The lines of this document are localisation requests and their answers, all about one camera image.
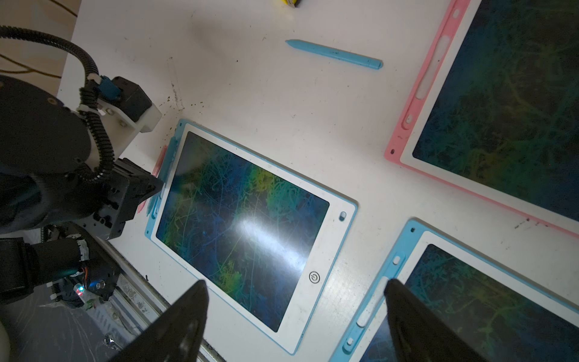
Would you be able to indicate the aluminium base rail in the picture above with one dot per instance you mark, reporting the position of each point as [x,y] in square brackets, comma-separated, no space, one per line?
[135,305]

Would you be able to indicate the right blue writing tablet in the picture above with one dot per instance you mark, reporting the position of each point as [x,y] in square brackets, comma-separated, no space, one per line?
[500,314]

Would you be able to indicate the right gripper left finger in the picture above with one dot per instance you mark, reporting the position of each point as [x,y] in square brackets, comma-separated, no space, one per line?
[177,334]

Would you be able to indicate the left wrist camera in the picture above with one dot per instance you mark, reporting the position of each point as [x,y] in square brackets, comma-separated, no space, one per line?
[124,109]

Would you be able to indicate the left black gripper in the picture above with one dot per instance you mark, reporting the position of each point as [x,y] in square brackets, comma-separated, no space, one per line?
[118,199]

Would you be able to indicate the left blue writing tablet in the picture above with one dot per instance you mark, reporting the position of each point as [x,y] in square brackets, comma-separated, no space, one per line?
[262,237]

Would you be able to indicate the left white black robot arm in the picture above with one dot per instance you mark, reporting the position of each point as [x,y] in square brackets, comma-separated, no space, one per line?
[65,190]

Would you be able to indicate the pink stylus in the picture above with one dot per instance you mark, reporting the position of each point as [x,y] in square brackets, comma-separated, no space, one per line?
[155,172]

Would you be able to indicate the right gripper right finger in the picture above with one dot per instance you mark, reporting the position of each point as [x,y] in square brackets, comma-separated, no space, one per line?
[417,333]

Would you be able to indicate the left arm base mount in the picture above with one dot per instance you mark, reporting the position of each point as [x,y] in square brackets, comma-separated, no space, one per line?
[76,266]

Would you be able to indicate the pink writing tablet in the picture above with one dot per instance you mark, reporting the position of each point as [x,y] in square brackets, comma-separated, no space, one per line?
[494,109]

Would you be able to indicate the silver wrench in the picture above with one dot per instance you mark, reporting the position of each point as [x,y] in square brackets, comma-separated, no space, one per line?
[113,342]

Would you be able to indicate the blue writing tablet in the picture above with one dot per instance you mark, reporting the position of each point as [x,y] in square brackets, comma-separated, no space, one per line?
[500,314]
[262,237]

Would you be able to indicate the right blue stylus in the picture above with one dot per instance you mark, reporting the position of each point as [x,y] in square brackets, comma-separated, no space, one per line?
[336,54]

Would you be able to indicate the yellow black tape measure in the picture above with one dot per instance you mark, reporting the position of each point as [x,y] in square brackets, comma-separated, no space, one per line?
[292,3]

